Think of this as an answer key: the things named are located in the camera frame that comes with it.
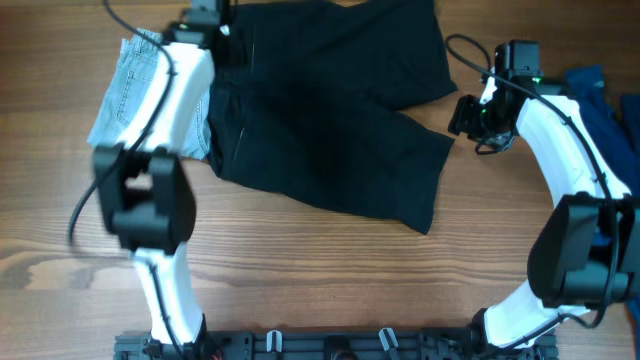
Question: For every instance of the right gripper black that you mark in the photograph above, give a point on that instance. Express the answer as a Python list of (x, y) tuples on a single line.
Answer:
[(464, 117)]

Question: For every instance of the black shorts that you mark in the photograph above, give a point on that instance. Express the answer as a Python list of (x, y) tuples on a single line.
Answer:
[(314, 106)]

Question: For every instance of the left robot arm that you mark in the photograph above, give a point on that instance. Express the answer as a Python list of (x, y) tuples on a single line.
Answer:
[(145, 197)]

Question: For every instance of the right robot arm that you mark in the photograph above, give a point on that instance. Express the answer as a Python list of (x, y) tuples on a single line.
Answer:
[(585, 258)]

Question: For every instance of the blue garment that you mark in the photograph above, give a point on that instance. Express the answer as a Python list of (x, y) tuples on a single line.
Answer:
[(616, 134)]

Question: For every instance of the folded light blue jeans shorts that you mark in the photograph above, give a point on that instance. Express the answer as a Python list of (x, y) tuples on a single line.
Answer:
[(133, 75)]

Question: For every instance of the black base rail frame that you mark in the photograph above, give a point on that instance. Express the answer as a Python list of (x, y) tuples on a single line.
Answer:
[(387, 343)]

